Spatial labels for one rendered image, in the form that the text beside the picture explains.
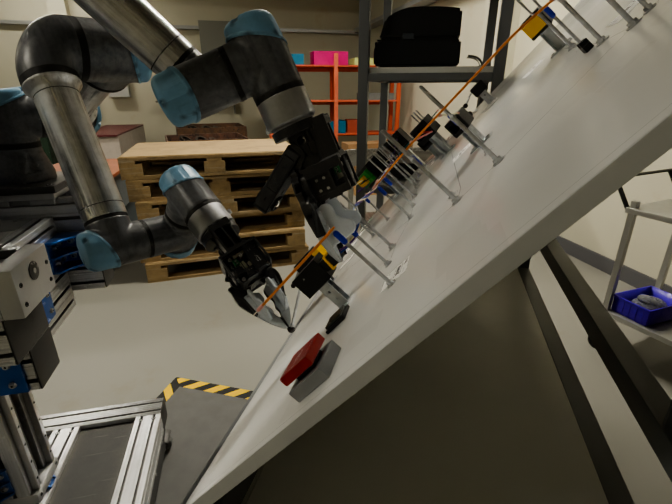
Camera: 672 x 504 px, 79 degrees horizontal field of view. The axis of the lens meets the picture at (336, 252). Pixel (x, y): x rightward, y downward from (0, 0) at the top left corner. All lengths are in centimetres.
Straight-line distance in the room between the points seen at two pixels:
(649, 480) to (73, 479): 207
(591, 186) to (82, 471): 167
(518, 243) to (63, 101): 79
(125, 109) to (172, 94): 919
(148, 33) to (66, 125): 24
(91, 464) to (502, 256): 161
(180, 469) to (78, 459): 37
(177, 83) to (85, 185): 31
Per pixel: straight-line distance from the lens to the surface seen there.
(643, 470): 218
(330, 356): 48
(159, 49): 74
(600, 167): 34
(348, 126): 685
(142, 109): 974
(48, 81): 92
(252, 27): 62
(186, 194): 79
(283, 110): 60
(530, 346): 114
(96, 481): 171
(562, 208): 33
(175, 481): 189
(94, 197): 84
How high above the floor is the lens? 139
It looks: 22 degrees down
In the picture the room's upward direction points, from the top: straight up
